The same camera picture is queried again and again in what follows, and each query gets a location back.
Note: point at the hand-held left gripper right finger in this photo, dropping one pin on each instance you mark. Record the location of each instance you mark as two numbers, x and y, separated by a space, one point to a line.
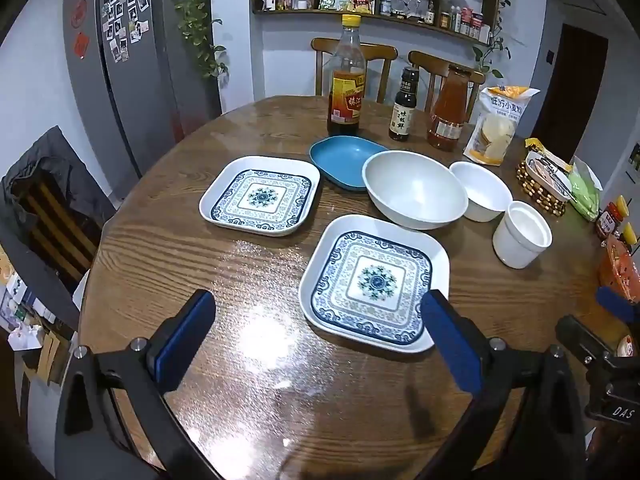
452 345

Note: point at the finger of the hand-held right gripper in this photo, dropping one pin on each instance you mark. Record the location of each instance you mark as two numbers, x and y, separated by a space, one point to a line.
617 303
582 337

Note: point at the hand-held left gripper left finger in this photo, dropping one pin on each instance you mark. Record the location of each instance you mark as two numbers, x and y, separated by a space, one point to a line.
182 345

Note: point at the square blue patterned plate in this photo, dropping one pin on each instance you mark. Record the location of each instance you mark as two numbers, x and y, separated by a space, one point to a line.
372 280
260 197

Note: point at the small white cup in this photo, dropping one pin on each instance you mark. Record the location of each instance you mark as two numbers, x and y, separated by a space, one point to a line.
520 237

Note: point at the medium white bowl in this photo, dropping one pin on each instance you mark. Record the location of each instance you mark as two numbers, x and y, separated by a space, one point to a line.
482 192

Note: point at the large white bowl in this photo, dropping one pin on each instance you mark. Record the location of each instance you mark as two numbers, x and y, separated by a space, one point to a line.
412 190

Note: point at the blue dish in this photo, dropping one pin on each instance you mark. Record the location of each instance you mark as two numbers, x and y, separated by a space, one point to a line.
345 160

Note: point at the orange packet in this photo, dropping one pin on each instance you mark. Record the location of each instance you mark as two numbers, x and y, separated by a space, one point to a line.
620 270

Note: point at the green bag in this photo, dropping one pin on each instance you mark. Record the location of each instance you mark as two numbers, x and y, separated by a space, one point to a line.
587 192

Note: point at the white snack packet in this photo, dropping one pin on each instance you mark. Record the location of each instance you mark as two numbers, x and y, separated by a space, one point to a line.
550 180

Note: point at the wooden bead trivet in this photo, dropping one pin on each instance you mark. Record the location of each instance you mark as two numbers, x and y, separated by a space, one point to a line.
532 190

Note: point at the pile of boxes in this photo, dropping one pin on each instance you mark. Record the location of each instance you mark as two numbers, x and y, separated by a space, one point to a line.
30 325

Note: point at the yellow packet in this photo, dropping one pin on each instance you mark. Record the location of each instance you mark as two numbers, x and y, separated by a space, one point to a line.
540 146

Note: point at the white flour bag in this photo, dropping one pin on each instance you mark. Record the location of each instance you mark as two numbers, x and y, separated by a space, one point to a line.
495 130

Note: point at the dark brown door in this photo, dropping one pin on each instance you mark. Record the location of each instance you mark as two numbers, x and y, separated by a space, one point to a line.
570 90

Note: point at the dark jacket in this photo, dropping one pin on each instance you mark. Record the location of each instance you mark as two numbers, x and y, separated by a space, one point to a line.
60 160

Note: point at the orange sauce bottle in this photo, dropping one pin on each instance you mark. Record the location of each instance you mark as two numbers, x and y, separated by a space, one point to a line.
448 115

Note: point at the small dark soy sauce bottle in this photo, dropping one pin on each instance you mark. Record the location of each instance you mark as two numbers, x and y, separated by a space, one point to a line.
402 115

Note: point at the grey refrigerator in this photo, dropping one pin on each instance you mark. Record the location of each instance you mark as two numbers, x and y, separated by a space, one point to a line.
145 90

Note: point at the vinegar bottle yellow cap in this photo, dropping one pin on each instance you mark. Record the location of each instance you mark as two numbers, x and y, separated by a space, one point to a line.
346 90

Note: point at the small trailing green plant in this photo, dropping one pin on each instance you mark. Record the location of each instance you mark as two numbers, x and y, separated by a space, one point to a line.
492 50

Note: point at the wooden dining chair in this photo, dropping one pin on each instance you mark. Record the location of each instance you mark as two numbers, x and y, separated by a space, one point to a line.
425 62
322 70

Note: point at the red diamond sticker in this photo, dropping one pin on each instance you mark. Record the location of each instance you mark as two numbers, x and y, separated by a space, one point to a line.
81 45

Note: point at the hanging green vine plant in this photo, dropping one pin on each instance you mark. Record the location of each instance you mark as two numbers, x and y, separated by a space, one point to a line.
197 15

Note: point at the group of photo magnets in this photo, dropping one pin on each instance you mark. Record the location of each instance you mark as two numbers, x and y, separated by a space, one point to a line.
125 10

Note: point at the round red sticker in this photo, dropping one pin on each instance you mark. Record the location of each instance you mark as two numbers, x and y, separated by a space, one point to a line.
78 12

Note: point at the row of condiment jars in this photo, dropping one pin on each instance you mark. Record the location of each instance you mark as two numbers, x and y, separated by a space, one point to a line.
360 2

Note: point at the wooden wall shelf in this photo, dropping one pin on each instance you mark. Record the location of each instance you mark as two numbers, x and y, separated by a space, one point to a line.
350 14

